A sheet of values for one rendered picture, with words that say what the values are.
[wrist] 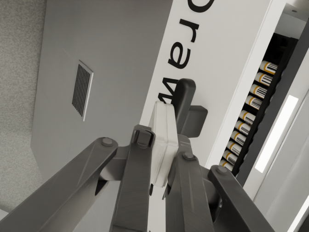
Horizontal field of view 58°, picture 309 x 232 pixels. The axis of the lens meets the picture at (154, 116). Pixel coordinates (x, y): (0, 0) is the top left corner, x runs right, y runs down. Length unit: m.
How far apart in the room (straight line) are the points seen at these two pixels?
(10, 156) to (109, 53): 0.83
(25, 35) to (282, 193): 0.97
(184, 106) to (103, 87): 0.37
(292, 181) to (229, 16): 0.16
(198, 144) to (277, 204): 0.10
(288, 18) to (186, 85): 0.23
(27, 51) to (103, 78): 0.58
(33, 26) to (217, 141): 0.93
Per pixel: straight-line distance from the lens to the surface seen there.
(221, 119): 0.23
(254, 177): 0.31
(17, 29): 1.09
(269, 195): 0.30
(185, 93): 0.21
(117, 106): 0.52
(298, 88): 0.28
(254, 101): 0.34
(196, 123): 0.24
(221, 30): 0.24
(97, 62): 0.61
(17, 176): 1.36
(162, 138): 0.16
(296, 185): 0.28
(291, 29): 0.43
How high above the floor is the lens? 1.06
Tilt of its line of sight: 46 degrees down
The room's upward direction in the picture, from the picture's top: 130 degrees clockwise
